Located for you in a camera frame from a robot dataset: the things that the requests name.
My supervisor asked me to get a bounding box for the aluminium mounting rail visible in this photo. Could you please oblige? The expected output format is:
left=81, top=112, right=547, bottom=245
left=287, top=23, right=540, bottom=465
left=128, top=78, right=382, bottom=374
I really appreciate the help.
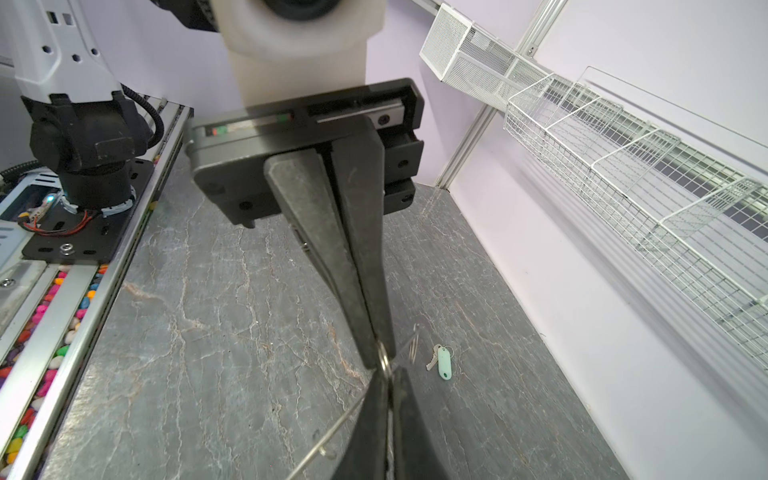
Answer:
left=1, top=97, right=194, bottom=479

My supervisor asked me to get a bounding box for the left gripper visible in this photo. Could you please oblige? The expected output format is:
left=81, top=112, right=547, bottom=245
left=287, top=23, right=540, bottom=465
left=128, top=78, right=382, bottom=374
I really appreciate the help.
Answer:
left=185, top=78, right=425, bottom=369

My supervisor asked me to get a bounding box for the white mesh box basket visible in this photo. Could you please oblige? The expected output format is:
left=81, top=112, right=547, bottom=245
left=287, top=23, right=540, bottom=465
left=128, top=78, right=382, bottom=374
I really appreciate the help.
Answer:
left=419, top=3, right=548, bottom=111

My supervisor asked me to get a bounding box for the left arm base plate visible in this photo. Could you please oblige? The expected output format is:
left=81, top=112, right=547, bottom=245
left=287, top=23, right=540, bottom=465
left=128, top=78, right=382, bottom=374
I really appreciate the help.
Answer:
left=22, top=160, right=155, bottom=264

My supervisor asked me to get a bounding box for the grey perforated ring disc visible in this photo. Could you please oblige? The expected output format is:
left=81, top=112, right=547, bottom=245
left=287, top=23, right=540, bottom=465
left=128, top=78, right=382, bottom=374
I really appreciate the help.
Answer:
left=287, top=323, right=422, bottom=480

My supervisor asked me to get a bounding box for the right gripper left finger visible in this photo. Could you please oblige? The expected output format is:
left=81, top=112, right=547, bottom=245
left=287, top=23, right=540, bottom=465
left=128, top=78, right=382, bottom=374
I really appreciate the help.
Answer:
left=332, top=370, right=392, bottom=480

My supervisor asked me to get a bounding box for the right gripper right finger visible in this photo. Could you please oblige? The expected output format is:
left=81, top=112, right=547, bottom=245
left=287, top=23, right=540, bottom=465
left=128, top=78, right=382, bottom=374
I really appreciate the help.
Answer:
left=391, top=368, right=449, bottom=480

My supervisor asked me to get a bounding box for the white wire shelf basket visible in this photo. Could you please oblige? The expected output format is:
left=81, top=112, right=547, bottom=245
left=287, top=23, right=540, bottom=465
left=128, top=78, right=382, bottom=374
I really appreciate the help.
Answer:
left=505, top=74, right=767, bottom=366

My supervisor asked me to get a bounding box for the mint green key tag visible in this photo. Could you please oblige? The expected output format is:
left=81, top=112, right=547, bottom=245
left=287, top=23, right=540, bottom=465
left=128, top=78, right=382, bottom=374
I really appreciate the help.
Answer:
left=426, top=344, right=453, bottom=381

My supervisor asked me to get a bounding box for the aluminium frame profile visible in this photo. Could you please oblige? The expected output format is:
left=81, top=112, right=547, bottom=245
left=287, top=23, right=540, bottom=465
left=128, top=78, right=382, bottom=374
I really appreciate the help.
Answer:
left=416, top=1, right=566, bottom=190

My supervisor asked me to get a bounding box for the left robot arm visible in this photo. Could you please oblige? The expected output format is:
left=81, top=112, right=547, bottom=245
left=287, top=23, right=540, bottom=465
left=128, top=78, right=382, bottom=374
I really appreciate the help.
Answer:
left=1, top=1, right=424, bottom=370

